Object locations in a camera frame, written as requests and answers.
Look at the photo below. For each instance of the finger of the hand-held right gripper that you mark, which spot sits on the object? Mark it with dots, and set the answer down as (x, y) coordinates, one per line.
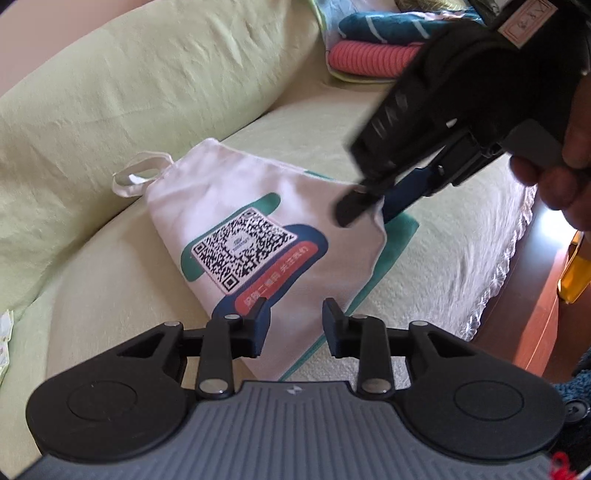
(355, 205)
(406, 194)

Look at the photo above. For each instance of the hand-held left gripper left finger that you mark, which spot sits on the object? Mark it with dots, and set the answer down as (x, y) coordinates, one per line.
(258, 332)

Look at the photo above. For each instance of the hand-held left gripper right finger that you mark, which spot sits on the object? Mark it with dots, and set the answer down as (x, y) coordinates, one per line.
(339, 332)

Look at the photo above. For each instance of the white canvas shopping bag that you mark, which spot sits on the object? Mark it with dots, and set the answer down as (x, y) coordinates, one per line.
(207, 184)

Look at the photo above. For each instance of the white bag with yellow print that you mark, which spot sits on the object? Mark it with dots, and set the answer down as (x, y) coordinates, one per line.
(4, 341)

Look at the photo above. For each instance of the person's right hand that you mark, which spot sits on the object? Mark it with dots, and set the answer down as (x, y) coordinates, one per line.
(572, 184)

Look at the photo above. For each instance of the teal striped towel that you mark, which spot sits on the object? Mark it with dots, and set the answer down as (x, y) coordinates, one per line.
(392, 27)

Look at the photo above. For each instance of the coral knitted blanket roll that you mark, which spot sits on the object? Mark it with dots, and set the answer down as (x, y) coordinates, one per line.
(369, 60)

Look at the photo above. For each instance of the floral printed cloth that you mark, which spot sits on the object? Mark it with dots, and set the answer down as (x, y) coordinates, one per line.
(330, 14)

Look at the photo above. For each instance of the blue knitted sweater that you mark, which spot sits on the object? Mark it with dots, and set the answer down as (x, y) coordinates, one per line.
(577, 383)

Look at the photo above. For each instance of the sofa with green cover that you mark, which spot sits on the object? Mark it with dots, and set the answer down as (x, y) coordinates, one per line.
(138, 92)

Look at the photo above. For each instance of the red yarn tassel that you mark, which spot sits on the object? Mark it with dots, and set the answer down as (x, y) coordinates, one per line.
(563, 466)

